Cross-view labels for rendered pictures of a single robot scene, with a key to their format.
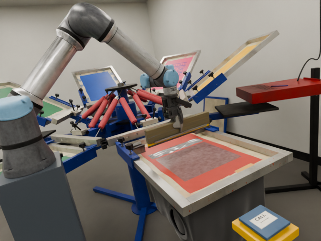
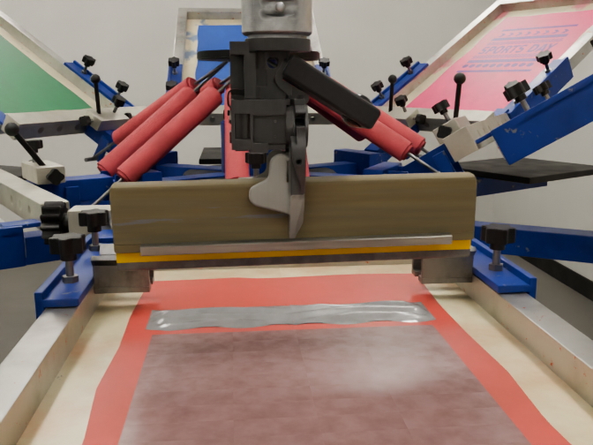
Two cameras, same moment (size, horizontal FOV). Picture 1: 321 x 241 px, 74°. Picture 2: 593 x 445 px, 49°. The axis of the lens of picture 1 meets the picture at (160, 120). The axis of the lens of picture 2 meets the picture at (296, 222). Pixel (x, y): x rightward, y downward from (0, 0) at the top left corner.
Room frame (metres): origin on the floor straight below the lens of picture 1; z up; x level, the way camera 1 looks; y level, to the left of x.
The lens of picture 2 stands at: (0.46, -0.33, 1.25)
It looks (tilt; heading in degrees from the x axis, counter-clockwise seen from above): 12 degrees down; 19
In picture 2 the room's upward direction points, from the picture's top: straight up
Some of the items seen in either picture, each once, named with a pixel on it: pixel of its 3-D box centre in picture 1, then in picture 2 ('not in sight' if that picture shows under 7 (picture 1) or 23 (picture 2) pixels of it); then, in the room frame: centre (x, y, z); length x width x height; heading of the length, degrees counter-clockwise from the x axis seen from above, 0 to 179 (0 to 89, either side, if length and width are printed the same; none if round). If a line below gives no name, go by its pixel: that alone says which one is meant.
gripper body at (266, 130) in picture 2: (171, 105); (270, 97); (1.13, -0.07, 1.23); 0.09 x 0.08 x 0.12; 115
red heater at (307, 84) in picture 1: (277, 90); not in sight; (1.91, -1.10, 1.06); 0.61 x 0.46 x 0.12; 85
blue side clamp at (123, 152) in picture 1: (127, 154); (86, 282); (1.19, 0.23, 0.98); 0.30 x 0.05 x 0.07; 25
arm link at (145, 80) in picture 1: (153, 79); not in sight; (1.07, 0.00, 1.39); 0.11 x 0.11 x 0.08; 31
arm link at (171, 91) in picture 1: (170, 90); (277, 18); (1.13, -0.08, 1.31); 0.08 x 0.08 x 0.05
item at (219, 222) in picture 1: (231, 217); not in sight; (0.82, -0.25, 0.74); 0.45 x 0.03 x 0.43; 115
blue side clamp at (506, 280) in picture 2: (202, 129); (473, 271); (1.42, -0.28, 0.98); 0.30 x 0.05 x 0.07; 25
